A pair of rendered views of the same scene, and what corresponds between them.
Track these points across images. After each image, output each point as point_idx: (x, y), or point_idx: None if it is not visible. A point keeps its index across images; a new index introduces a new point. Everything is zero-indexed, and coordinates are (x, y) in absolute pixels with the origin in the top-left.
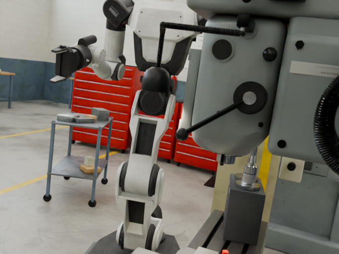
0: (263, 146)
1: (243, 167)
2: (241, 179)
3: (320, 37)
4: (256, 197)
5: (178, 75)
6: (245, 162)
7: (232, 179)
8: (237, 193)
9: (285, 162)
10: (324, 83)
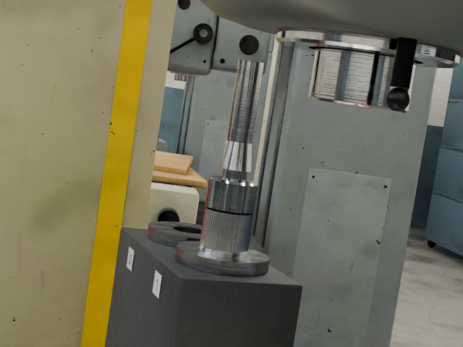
0: (103, 166)
1: (47, 232)
2: (184, 239)
3: None
4: (271, 299)
5: None
6: (52, 215)
7: (148, 244)
8: (204, 290)
9: (151, 211)
10: None
